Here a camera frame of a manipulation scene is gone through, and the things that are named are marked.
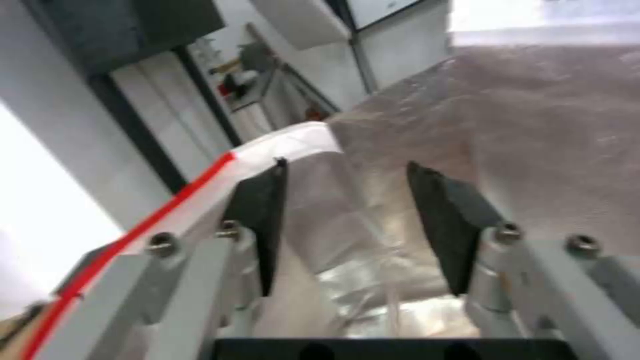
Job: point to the white cabinet with black frame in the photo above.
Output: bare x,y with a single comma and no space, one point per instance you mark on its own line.
170,112

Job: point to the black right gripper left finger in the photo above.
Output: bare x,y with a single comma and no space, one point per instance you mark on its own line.
260,210

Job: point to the cluttered grey shelf unit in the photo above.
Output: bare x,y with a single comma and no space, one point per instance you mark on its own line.
245,75

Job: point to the dark grey wall cabinet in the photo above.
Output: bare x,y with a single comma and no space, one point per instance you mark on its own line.
145,26

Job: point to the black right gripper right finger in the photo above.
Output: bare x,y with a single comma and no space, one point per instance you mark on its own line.
440,210

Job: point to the black framed white panel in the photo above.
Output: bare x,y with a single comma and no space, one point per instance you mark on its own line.
385,13

